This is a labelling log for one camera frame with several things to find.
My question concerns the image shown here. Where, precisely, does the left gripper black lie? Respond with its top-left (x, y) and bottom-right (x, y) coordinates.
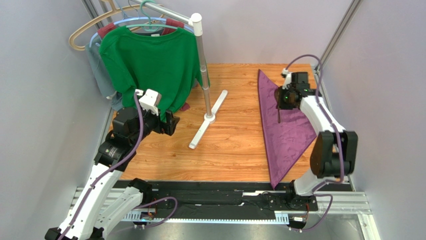
top-left (130, 97), bottom-right (180, 146)

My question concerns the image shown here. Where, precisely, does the purple cloth napkin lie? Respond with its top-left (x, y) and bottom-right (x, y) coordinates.
top-left (257, 69), bottom-right (316, 189)

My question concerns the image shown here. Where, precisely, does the brown wooden spoon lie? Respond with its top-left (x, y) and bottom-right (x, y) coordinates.
top-left (276, 100), bottom-right (281, 124)

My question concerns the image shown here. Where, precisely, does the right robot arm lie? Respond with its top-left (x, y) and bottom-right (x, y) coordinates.
top-left (274, 69), bottom-right (358, 202)

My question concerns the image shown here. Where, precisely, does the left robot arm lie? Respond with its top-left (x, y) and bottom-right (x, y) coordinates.
top-left (44, 107), bottom-right (180, 240)

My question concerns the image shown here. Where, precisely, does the grey garment on rack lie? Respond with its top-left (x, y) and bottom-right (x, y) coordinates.
top-left (85, 38), bottom-right (124, 111)

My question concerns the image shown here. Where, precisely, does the green t-shirt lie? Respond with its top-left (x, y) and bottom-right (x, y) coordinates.
top-left (99, 26), bottom-right (203, 121)

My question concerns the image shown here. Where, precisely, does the teal clothes hanger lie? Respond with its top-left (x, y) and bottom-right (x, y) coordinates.
top-left (126, 0), bottom-right (178, 32)

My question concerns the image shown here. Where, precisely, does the light blue clothes hanger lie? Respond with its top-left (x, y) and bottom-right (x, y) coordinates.
top-left (89, 16), bottom-right (195, 48)

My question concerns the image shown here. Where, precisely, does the wooden clothes hanger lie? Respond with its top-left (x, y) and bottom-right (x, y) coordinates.
top-left (68, 0), bottom-right (166, 52)

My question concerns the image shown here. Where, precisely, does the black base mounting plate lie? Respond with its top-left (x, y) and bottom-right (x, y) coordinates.
top-left (89, 179), bottom-right (354, 221)

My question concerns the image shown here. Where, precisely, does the white clothes rack stand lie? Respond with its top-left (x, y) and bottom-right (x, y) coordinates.
top-left (136, 0), bottom-right (228, 149)

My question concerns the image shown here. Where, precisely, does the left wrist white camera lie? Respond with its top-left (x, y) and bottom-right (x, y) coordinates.
top-left (135, 89), bottom-right (162, 117)

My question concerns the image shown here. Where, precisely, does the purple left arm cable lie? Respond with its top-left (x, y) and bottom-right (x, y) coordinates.
top-left (56, 91), bottom-right (179, 240)

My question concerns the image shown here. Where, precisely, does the aluminium frame rail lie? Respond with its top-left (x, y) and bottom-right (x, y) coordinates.
top-left (313, 0), bottom-right (364, 187)

